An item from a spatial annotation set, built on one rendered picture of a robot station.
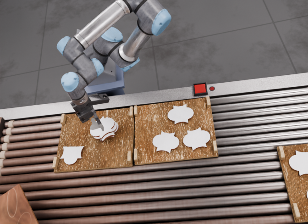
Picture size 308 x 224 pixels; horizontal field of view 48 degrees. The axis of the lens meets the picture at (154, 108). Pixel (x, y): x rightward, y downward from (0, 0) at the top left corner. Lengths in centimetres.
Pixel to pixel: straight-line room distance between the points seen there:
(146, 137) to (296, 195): 75
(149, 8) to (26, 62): 251
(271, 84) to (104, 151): 96
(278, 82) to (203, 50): 154
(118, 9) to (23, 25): 289
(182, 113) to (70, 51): 66
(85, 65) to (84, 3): 283
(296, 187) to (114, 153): 87
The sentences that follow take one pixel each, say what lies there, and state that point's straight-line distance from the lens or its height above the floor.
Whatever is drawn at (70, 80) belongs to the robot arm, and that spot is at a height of 141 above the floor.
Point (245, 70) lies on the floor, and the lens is 321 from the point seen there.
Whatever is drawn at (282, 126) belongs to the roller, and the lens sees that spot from 180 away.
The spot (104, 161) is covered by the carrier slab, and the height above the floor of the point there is 94.
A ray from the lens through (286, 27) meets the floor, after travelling 360.
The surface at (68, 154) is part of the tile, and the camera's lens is 185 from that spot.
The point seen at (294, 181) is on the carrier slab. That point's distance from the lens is 166.
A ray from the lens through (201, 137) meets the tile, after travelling 172.
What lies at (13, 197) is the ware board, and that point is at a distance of 177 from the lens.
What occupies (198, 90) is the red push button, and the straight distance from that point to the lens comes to 191.
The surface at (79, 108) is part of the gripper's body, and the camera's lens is 161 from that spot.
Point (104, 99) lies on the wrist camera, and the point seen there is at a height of 120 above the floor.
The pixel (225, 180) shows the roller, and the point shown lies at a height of 92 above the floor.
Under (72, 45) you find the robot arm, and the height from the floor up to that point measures 146.
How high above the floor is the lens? 244
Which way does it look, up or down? 54 degrees down
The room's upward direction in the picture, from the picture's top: 17 degrees counter-clockwise
